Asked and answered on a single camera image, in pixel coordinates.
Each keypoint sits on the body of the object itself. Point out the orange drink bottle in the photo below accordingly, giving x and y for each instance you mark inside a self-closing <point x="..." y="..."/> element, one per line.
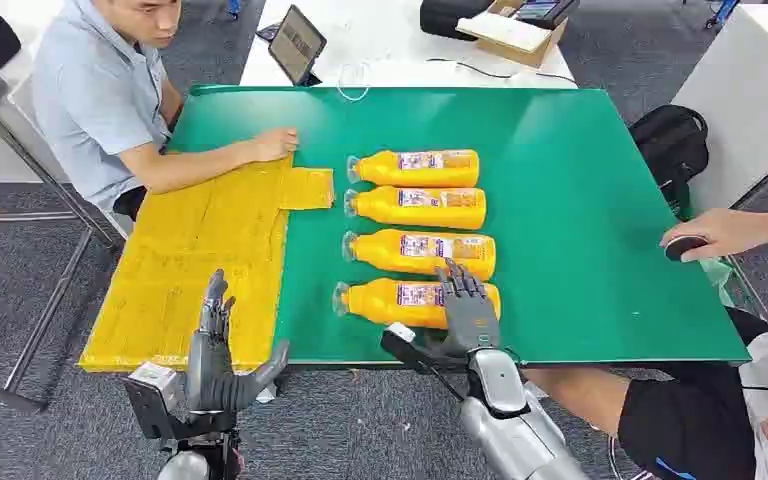
<point x="377" y="305"/>
<point x="384" y="208"/>
<point x="384" y="169"/>
<point x="384" y="255"/>

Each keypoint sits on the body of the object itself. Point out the green table mat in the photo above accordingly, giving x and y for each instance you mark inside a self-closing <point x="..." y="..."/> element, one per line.
<point x="556" y="199"/>

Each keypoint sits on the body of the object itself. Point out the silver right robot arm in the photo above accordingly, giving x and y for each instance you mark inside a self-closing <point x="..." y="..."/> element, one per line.
<point x="510" y="437"/>

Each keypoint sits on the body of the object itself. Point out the blue object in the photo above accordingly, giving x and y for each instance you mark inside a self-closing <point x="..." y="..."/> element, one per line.
<point x="722" y="12"/>
<point x="233" y="8"/>

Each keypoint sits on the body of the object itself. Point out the dark phone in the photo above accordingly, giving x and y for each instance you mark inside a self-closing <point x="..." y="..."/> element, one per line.
<point x="269" y="31"/>

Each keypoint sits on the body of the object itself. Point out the black backpack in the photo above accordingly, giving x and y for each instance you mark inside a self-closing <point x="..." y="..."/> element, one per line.
<point x="669" y="146"/>

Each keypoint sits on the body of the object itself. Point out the person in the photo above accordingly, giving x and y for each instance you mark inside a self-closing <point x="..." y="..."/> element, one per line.
<point x="689" y="424"/>
<point x="728" y="232"/>
<point x="92" y="99"/>

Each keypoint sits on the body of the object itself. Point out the white side table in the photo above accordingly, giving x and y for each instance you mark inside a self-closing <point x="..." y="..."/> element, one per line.
<point x="748" y="99"/>

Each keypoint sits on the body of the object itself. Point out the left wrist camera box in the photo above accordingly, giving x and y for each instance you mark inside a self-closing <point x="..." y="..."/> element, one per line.
<point x="152" y="378"/>

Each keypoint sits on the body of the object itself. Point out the black bag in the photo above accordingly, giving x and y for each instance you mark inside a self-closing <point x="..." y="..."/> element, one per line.
<point x="444" y="16"/>

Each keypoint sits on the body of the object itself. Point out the translucent plastic bag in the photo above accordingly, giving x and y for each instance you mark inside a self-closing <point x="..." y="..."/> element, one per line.
<point x="715" y="278"/>

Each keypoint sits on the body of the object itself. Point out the black tablet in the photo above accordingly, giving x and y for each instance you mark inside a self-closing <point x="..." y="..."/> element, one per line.
<point x="296" y="43"/>

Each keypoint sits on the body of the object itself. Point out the cardboard box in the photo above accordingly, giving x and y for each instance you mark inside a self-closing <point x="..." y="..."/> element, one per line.
<point x="523" y="54"/>

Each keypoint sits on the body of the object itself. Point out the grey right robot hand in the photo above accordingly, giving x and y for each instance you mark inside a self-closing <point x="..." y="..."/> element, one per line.
<point x="470" y="321"/>

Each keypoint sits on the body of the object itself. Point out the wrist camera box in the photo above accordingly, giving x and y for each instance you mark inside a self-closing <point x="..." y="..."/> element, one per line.
<point x="152" y="378"/>
<point x="400" y="348"/>

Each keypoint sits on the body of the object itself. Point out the yellow sheet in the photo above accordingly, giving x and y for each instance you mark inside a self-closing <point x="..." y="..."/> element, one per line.
<point x="192" y="252"/>

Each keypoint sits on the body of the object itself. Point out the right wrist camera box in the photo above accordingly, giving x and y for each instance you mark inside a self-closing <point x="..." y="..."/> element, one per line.
<point x="400" y="348"/>

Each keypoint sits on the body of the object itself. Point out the black device with screen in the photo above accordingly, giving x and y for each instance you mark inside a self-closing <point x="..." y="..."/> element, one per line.
<point x="546" y="13"/>

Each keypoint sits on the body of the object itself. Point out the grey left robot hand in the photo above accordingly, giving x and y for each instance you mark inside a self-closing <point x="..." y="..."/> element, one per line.
<point x="208" y="378"/>

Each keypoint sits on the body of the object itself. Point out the black round object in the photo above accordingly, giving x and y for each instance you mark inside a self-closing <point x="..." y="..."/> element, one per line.
<point x="679" y="248"/>

